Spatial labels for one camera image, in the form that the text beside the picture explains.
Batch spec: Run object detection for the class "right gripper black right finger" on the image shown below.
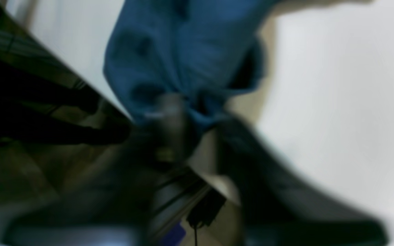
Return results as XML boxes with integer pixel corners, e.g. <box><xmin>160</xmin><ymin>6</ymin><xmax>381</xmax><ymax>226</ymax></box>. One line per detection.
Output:
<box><xmin>216</xmin><ymin>118</ymin><xmax>389</xmax><ymax>246</ymax></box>

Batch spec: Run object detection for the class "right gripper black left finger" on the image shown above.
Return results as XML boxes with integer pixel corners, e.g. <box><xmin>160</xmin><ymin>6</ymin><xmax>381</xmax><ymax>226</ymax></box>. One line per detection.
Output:
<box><xmin>5</xmin><ymin>94</ymin><xmax>189</xmax><ymax>246</ymax></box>

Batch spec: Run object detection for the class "dark blue t-shirt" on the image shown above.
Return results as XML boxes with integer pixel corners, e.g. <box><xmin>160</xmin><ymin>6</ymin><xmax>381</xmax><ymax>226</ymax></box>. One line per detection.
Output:
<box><xmin>103</xmin><ymin>0</ymin><xmax>278</xmax><ymax>135</ymax></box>

